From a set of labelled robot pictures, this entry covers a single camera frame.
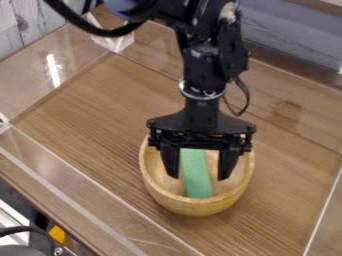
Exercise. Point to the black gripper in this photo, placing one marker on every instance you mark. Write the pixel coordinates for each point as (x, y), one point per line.
(200, 126)

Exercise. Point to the green rectangular block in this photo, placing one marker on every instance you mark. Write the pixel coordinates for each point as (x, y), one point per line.
(196, 181)

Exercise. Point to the brown wooden bowl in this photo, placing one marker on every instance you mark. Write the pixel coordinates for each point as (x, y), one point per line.
(167, 189)

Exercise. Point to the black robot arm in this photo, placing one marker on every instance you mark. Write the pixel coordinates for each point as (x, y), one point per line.
(207, 26)

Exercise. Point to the clear acrylic front barrier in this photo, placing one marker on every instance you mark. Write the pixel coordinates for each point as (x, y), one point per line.
(98, 220)

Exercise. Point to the yellow label sticker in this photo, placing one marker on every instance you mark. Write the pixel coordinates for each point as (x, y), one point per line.
(57, 234)

